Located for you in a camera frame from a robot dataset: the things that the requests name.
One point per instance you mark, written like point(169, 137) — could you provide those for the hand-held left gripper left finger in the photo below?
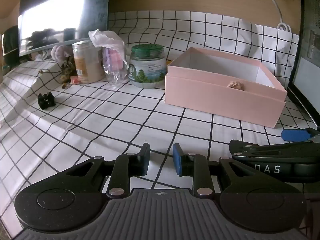
point(143, 160)

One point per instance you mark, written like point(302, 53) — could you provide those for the purple plush toy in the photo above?
point(60, 52)

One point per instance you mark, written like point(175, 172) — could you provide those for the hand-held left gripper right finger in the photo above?
point(178, 160)

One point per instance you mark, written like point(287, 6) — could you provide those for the black framed screen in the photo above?
point(306, 80)

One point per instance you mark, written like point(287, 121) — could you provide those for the beige canister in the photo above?
point(87, 62)

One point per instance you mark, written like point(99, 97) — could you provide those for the black hair claw clip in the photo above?
point(46, 100)

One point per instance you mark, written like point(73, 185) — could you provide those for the dark computer monitor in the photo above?
point(62, 12)

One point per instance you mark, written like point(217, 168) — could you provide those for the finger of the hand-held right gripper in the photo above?
point(262, 148)
point(295, 135)

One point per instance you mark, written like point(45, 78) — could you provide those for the white grid tablecloth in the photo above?
point(100, 120)

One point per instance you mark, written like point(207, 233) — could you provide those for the small orange pink object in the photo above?
point(75, 80)

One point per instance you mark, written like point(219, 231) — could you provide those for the pink cardboard box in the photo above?
point(212, 97)

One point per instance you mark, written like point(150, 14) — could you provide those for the brown dried flower bunch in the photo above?
point(67, 68)

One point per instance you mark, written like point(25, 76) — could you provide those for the black mesh computer case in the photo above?
point(311, 10)

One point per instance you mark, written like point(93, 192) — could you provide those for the dark rounded object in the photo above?
point(11, 45)

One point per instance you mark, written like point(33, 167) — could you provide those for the clear plastic bag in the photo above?
point(113, 55)

